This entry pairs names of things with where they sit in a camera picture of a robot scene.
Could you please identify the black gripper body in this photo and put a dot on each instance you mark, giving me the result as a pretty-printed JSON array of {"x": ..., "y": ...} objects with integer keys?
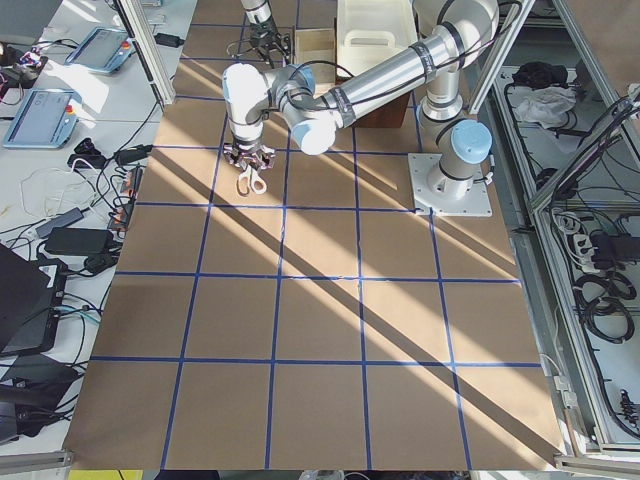
[
  {"x": 262, "y": 30},
  {"x": 248, "y": 151}
]

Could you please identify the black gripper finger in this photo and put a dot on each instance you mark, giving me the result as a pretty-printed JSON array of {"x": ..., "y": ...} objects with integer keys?
[
  {"x": 260, "y": 164},
  {"x": 285, "y": 41},
  {"x": 269, "y": 60},
  {"x": 241, "y": 164}
]

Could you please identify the grey orange scissors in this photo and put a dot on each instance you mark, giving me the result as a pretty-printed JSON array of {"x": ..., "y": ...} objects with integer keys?
[{"x": 249, "y": 181}]

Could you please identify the light wooden drawer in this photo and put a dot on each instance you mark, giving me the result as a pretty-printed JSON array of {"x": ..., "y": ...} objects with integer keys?
[{"x": 317, "y": 44}]

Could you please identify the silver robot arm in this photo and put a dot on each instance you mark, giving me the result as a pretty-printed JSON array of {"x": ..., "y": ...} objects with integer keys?
[
  {"x": 459, "y": 32},
  {"x": 257, "y": 11}
]

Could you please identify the dark wooden drawer cabinet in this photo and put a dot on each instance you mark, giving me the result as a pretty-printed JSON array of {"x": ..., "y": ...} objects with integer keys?
[{"x": 385, "y": 110}]

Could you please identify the white plastic bin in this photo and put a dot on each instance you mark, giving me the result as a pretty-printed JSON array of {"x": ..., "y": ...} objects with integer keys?
[{"x": 369, "y": 32}]

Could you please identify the blue teach pendant far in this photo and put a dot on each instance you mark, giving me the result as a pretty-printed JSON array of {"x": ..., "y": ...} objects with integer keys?
[{"x": 103, "y": 51}]

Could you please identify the blue teach pendant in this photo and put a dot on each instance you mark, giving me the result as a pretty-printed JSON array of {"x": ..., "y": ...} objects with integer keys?
[
  {"x": 45, "y": 120},
  {"x": 103, "y": 51}
]

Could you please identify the black power adapter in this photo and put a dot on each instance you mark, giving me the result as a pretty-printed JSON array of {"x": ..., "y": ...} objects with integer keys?
[{"x": 78, "y": 241}]

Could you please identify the blue teach pendant near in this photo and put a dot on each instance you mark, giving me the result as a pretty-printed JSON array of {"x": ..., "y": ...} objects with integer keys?
[{"x": 45, "y": 120}]

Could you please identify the black laptop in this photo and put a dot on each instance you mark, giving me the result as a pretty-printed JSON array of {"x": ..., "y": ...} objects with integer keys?
[{"x": 31, "y": 293}]

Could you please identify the black white cloth pile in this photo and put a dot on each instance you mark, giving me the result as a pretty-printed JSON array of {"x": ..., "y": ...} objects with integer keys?
[{"x": 550, "y": 98}]

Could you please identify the aluminium frame post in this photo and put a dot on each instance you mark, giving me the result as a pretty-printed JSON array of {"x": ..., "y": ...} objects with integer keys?
[{"x": 135, "y": 22}]

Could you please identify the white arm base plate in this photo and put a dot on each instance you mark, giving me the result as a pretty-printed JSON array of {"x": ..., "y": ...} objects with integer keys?
[{"x": 435, "y": 193}]

